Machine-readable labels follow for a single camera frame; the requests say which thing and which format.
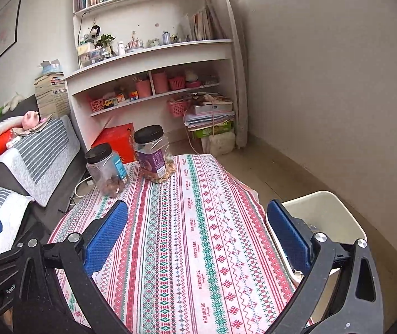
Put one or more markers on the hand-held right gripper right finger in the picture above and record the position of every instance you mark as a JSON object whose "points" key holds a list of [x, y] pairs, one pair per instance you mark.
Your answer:
{"points": [[287, 240]]}

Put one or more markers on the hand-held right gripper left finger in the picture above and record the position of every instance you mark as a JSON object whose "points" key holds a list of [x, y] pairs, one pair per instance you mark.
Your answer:
{"points": [[106, 236]]}

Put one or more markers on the white waste bin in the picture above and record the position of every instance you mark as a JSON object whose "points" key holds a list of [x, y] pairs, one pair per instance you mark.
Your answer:
{"points": [[323, 208]]}

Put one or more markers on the striped quilted blanket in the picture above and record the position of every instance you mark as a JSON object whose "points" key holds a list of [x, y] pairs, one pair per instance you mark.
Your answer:
{"points": [[0, 208]]}

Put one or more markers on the dark grey sofa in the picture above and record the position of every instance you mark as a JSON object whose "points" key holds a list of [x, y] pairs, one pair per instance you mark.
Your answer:
{"points": [[56, 195]]}

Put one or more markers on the blue label plastic jar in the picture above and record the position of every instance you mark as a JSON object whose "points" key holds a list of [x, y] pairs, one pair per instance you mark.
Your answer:
{"points": [[106, 174]]}

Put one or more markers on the striped sofa cover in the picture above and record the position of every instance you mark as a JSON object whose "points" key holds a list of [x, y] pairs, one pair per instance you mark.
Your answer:
{"points": [[42, 156]]}

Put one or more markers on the purple label plastic jar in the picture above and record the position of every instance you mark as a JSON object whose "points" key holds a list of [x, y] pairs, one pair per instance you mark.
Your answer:
{"points": [[150, 161]]}

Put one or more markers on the patterned tablecloth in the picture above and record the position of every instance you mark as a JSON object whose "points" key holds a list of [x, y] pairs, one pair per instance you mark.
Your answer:
{"points": [[198, 233]]}

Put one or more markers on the red cardboard box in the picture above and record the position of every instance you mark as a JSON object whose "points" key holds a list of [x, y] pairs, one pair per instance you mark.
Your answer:
{"points": [[115, 139]]}

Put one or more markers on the white bag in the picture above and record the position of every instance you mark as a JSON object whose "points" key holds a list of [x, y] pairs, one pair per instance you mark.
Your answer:
{"points": [[219, 143]]}

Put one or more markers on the pink plush toy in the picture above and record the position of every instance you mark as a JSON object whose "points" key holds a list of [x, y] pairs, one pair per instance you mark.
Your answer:
{"points": [[31, 119]]}

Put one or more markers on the green cardboard box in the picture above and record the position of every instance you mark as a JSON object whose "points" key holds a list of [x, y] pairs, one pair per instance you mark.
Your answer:
{"points": [[216, 130]]}

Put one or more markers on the pink plastic basket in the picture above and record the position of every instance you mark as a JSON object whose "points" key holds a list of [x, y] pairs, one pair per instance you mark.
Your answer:
{"points": [[97, 105], [176, 84], [177, 109]]}

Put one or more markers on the white plush toy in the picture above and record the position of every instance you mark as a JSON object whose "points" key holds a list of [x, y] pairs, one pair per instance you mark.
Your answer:
{"points": [[14, 101]]}

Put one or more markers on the yellow toy truck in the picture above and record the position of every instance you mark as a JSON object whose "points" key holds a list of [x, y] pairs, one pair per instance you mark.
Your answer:
{"points": [[111, 103]]}

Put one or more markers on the tall stack of books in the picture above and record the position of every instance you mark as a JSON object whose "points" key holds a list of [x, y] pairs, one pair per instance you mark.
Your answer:
{"points": [[50, 97]]}

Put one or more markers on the colourful puzzle cube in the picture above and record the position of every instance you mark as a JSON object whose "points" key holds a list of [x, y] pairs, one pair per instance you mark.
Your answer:
{"points": [[134, 95]]}

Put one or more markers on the tied stack of papers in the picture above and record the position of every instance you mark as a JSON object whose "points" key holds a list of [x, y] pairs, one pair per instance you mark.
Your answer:
{"points": [[209, 114]]}

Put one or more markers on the pink pot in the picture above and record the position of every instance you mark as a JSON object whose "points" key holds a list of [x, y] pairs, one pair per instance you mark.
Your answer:
{"points": [[160, 82], [144, 89]]}

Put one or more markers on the blue tissue box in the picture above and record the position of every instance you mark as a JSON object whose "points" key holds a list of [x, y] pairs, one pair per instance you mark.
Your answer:
{"points": [[49, 66]]}

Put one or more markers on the clear storage box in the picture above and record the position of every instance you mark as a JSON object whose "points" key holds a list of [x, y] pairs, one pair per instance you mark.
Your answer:
{"points": [[92, 57]]}

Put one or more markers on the white and pink toy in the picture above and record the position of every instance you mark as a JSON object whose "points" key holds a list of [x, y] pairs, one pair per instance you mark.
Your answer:
{"points": [[192, 78]]}

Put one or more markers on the pale curtain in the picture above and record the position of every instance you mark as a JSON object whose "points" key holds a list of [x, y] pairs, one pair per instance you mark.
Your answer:
{"points": [[235, 59]]}

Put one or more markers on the small white bottle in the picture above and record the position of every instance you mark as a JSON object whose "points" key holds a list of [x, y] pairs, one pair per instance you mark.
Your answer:
{"points": [[121, 48]]}

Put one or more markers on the pen holder with pencils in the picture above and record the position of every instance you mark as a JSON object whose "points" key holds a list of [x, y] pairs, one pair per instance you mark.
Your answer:
{"points": [[134, 46]]}

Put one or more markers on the small green plant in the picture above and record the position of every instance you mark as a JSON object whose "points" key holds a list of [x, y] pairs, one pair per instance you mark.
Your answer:
{"points": [[106, 40]]}

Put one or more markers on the white bookshelf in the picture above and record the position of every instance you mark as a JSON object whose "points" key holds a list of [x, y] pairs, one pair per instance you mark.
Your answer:
{"points": [[184, 50]]}

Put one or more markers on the black haired doll figure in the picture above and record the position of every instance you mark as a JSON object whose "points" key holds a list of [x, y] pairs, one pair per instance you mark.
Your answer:
{"points": [[95, 32]]}

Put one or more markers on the blue grey bottle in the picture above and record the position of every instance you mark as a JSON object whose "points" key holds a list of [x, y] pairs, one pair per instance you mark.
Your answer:
{"points": [[166, 38]]}

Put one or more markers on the leaning thin books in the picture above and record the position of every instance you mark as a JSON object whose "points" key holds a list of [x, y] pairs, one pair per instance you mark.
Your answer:
{"points": [[202, 26]]}

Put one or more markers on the large framed wall picture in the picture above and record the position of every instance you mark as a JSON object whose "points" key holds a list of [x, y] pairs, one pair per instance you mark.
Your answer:
{"points": [[5, 28]]}

